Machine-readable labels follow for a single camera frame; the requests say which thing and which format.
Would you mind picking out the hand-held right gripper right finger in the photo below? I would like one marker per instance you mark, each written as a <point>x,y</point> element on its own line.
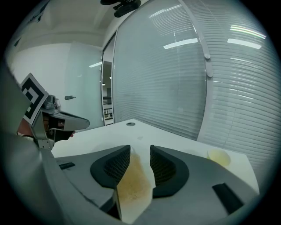
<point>169,173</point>

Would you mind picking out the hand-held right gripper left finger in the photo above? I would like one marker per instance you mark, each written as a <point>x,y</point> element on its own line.
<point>109,169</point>

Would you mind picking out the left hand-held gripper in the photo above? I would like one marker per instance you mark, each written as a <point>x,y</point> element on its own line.
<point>33,94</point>

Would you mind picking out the yellow-brown scrubbing sponge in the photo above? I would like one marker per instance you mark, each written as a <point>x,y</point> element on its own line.
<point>134,180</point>

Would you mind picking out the person's left forearm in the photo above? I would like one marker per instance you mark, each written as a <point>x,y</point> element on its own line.
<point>23,128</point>

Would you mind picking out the frosted glass door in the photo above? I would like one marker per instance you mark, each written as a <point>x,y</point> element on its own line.
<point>84,88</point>

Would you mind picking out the round grey desk grommet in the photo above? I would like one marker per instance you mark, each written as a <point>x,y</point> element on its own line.
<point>131,124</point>

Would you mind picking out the white window blinds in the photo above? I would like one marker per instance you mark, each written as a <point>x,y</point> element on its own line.
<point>237,88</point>

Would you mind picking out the black ceiling-mounted device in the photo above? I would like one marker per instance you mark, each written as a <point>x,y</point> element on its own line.
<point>123,7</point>

